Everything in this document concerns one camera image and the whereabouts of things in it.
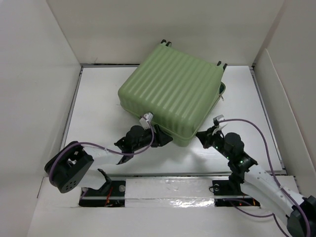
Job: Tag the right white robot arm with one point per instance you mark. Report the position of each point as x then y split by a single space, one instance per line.
296 211

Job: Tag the aluminium front rail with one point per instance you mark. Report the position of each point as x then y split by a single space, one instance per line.
204 175

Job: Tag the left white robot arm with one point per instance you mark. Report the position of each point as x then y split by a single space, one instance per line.
79 163

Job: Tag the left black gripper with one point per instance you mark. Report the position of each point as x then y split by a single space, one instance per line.
157 141

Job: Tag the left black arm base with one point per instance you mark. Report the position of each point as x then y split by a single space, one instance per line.
110 194

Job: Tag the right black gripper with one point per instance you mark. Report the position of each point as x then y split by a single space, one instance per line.
205 137

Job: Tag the green hard-shell suitcase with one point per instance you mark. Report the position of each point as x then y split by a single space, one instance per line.
180 91

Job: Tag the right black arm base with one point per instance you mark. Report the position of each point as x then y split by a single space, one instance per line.
227 194

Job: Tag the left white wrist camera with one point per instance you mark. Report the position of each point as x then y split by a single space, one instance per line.
146 119

